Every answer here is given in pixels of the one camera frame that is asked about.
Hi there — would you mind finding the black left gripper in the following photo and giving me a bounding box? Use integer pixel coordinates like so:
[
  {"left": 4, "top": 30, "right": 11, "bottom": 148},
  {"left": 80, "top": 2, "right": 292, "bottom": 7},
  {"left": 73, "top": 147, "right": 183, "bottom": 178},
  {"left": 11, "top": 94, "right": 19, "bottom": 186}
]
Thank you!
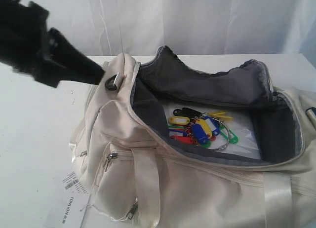
[{"left": 0, "top": 0, "right": 104, "bottom": 88}]

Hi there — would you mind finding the cream duffel bag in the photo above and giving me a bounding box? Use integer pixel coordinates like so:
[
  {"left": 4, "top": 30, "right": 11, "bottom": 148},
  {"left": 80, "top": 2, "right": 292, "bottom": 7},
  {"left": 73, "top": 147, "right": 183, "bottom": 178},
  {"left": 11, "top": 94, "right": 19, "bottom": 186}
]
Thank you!
[{"left": 70, "top": 46, "right": 316, "bottom": 228}]

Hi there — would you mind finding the white backdrop curtain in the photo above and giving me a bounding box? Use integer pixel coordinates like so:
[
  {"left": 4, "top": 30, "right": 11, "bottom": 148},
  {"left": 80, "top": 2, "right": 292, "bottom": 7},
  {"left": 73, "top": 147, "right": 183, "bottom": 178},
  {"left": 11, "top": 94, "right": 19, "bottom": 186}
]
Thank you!
[{"left": 21, "top": 0, "right": 316, "bottom": 60}]

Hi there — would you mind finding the white paper hang tag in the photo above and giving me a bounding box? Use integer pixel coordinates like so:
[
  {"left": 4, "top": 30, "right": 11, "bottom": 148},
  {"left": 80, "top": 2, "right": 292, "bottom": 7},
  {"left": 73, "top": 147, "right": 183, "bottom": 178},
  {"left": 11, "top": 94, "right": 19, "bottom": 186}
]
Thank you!
[{"left": 43, "top": 172, "right": 90, "bottom": 228}]

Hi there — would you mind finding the colourful key tag bunch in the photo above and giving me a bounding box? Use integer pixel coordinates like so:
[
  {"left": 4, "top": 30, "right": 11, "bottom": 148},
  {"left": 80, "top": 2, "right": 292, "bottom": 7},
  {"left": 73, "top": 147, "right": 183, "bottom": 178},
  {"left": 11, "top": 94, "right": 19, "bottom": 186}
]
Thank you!
[{"left": 167, "top": 107, "right": 239, "bottom": 151}]

